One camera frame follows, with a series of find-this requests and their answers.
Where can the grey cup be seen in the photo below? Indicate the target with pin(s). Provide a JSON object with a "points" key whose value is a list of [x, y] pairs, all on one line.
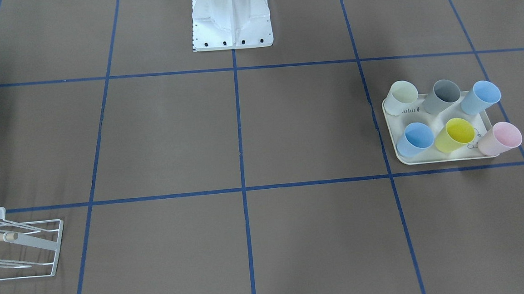
{"points": [[443, 94]]}

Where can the white wire cup rack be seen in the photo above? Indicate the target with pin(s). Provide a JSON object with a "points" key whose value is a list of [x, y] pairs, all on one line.
{"points": [[42, 235]]}

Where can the cream white cup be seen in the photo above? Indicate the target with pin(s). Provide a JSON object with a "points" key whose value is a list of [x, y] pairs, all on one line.
{"points": [[402, 94]]}

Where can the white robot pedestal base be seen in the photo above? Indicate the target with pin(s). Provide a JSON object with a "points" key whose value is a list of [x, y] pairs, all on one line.
{"points": [[231, 24]]}

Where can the yellow cup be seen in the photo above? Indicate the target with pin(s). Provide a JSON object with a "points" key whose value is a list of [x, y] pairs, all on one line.
{"points": [[456, 133]]}

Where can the pink cup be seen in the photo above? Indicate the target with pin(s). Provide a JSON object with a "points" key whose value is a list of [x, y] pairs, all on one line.
{"points": [[502, 137]]}

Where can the light blue cup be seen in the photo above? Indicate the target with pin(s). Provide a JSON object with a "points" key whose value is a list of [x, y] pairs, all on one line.
{"points": [[483, 95]]}

